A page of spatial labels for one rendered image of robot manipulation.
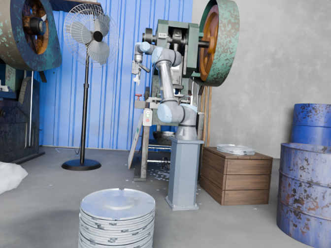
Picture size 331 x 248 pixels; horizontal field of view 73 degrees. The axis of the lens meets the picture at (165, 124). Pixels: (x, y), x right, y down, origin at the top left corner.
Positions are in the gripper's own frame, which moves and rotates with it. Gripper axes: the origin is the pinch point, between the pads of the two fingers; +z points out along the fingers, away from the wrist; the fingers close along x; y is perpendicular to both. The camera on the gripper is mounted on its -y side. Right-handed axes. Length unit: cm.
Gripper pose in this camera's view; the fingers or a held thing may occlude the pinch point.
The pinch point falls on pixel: (139, 84)
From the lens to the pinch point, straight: 201.1
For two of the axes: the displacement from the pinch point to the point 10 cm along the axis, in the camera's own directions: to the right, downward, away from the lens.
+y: -9.9, -0.7, -1.2
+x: 1.1, 0.7, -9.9
